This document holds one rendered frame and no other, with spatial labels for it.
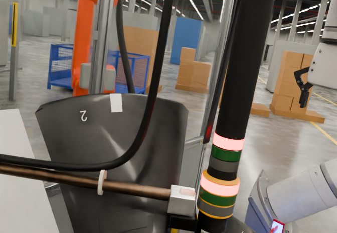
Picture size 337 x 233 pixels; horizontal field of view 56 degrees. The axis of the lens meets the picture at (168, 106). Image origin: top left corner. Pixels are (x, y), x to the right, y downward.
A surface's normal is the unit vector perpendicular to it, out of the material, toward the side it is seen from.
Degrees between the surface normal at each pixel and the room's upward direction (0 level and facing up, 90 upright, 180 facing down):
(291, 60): 90
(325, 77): 96
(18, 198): 50
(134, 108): 45
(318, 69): 92
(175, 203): 90
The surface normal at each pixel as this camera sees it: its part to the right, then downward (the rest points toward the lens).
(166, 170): 0.18, -0.53
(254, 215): -0.41, 0.14
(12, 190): 0.70, -0.43
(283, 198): -0.59, -0.28
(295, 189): -0.63, -0.44
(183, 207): -0.04, 0.22
